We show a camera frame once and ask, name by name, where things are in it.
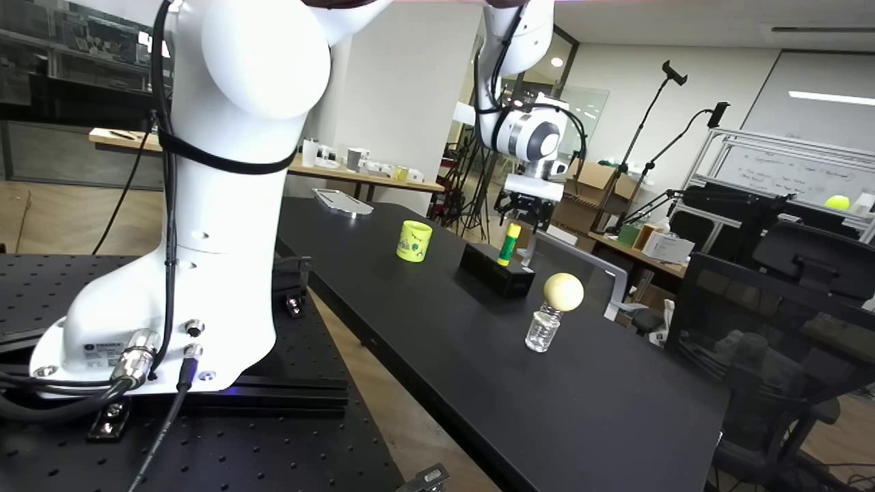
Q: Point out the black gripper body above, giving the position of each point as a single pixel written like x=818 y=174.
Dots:
x=529 y=201

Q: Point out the yellow green glue stick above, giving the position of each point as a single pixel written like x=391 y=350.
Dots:
x=509 y=245

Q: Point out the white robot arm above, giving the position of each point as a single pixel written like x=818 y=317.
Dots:
x=233 y=85

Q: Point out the stacked cardboard boxes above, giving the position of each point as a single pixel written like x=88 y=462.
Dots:
x=594 y=199

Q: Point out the black box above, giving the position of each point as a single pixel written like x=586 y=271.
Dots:
x=509 y=281

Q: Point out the yellow ball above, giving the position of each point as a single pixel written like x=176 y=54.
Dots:
x=564 y=290

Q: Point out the grey monitor back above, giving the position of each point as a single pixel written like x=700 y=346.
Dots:
x=605 y=283

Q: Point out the clear glass jar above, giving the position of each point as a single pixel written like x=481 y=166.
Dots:
x=541 y=328

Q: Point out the green mug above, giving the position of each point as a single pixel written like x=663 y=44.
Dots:
x=414 y=242

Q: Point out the silver metal mounting plate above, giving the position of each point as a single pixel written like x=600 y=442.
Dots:
x=343 y=204

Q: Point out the wooden table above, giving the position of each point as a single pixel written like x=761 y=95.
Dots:
x=365 y=185

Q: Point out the black office chair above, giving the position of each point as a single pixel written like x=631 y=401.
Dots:
x=784 y=338

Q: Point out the black breadboard base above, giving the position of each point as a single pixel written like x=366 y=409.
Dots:
x=287 y=425

